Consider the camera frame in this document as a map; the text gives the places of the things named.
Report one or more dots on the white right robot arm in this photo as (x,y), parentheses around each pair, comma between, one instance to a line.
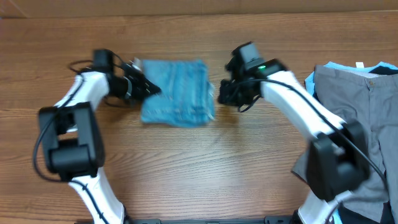
(337,161)

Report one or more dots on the grey trousers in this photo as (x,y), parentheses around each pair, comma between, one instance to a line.
(371,99)

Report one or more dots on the light blue denim jeans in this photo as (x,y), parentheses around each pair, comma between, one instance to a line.
(186,98)

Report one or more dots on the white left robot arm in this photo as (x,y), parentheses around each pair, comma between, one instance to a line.
(69,148)

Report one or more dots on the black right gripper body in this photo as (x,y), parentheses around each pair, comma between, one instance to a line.
(228,91)

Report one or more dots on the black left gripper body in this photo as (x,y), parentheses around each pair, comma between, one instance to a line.
(122,88)

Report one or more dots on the light blue shirt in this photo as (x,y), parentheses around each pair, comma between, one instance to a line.
(310,84)

